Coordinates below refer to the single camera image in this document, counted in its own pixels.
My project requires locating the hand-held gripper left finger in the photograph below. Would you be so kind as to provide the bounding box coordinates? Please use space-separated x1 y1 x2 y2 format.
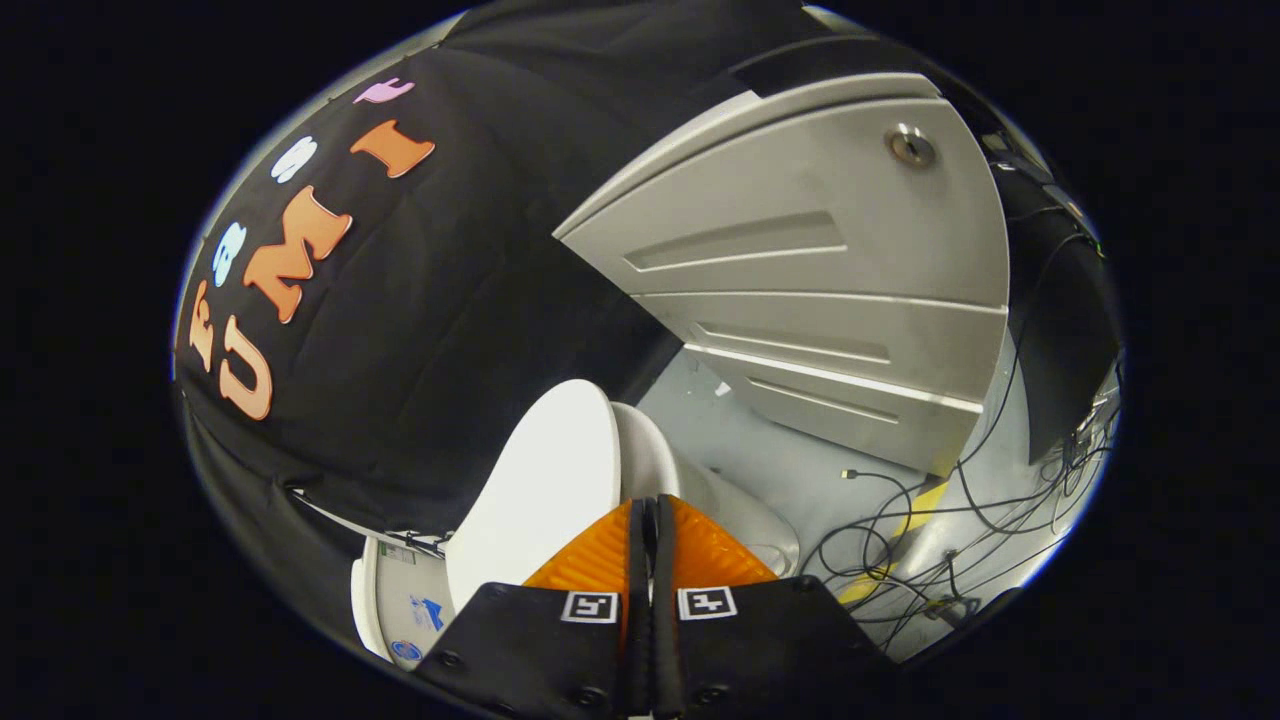
415 496 656 717

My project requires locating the black backdrop cloth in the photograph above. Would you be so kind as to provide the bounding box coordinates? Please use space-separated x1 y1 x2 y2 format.
172 0 1123 626

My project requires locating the white toilet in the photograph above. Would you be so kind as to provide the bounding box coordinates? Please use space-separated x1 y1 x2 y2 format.
350 400 801 667

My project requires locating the tangle of black cables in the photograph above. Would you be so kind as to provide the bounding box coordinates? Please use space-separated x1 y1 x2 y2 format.
800 180 1123 653

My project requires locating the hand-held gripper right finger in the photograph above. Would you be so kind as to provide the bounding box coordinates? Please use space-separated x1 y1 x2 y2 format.
653 494 897 718

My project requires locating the white drawer cabinet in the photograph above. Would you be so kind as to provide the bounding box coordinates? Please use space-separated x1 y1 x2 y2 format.
553 72 1011 477

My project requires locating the yellow black floor tape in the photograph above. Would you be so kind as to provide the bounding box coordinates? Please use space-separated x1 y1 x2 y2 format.
838 478 951 607

